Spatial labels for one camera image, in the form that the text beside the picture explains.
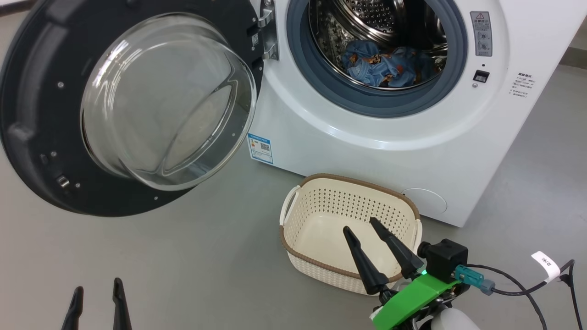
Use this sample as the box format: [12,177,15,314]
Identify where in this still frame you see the blue energy label sticker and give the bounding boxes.
[247,133,274,165]

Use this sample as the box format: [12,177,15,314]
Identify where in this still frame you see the cream perforated laundry basket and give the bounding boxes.
[279,173,422,296]

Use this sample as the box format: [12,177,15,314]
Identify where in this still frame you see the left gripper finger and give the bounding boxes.
[112,277,133,330]
[62,286,84,330]

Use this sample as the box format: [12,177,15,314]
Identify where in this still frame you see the blue cartoon print shirt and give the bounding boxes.
[376,46,436,88]

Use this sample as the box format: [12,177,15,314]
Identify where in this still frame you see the stainless steel washer drum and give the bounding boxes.
[308,0,448,90]

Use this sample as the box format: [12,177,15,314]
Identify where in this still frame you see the blue cartoon print pants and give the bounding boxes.
[342,40,395,87]

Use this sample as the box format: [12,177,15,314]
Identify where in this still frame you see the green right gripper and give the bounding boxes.
[343,217,461,330]

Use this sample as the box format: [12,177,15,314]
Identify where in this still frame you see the grey warning sticker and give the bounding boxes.
[470,11,493,57]

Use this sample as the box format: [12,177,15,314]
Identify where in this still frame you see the grey rubber door gasket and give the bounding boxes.
[287,0,468,118]

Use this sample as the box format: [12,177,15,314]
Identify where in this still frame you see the black cable with teal plug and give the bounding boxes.
[454,259,584,330]

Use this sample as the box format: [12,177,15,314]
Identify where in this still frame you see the white cable tag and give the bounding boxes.
[531,251,561,282]

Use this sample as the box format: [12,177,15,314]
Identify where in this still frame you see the metal door hinge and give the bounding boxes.
[257,0,279,61]

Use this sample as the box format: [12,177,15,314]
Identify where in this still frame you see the printed text label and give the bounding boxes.
[508,71,536,99]

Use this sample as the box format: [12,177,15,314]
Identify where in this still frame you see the white front-load washing machine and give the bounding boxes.
[248,0,587,228]

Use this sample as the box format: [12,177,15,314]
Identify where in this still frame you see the black round glass washer door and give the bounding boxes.
[0,0,264,217]

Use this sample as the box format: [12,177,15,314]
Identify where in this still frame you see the round white filter cover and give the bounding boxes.
[401,188,448,215]

